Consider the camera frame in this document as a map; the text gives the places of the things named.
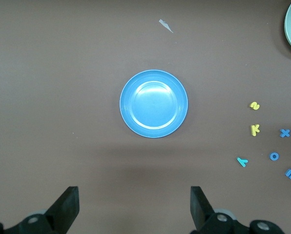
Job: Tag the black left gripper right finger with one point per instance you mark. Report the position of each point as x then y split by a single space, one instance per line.
201 209

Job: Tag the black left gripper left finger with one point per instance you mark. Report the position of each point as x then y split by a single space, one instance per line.
65 209

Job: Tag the teal foam letter y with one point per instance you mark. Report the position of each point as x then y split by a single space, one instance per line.
242 161

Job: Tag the yellow foam letter k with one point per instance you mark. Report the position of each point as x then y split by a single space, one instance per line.
254 130

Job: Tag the yellow foam letter s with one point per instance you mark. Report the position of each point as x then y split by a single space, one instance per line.
254 106

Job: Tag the blue foam letter o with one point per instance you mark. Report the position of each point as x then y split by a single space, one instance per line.
270 156

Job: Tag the blue foam letter x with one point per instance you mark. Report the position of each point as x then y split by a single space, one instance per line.
284 133

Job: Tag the blue plate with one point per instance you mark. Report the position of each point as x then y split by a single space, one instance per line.
154 103

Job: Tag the brown table cover sheet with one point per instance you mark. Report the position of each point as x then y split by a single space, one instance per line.
62 73

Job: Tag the small white tape scrap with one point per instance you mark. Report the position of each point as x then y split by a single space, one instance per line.
165 25

